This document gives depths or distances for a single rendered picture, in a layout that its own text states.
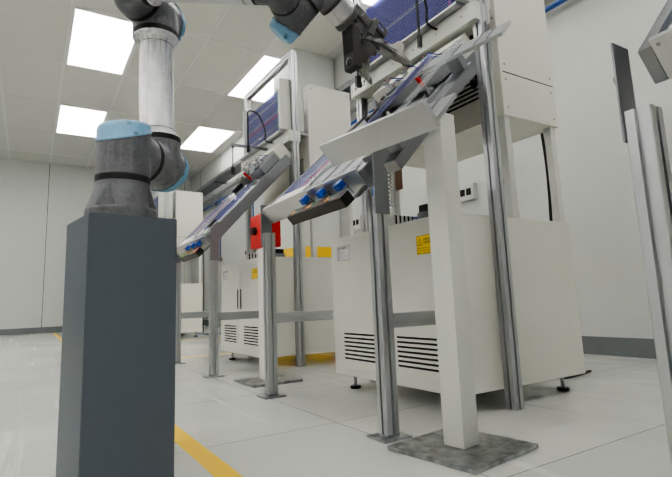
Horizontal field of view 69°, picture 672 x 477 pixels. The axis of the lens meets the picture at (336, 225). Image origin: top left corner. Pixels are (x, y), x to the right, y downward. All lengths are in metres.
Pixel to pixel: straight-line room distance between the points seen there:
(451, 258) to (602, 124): 2.15
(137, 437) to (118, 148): 0.60
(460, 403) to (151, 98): 1.05
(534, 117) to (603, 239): 1.28
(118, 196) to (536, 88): 1.58
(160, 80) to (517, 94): 1.27
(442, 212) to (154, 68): 0.81
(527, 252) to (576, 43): 1.90
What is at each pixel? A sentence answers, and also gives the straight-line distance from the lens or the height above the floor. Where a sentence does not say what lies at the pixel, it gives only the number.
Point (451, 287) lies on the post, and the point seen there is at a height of 0.38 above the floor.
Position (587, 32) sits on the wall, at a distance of 3.47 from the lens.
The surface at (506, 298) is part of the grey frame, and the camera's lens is 1.67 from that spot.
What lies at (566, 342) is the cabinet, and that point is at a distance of 1.99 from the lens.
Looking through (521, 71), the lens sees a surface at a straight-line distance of 2.07.
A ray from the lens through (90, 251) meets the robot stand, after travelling 1.07.
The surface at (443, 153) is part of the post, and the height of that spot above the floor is 0.71.
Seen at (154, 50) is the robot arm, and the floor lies 1.01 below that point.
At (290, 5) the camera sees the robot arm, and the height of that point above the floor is 1.03.
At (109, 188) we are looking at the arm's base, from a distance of 1.15.
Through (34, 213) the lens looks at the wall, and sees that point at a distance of 10.05.
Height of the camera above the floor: 0.36
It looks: 9 degrees up
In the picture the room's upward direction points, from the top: 2 degrees counter-clockwise
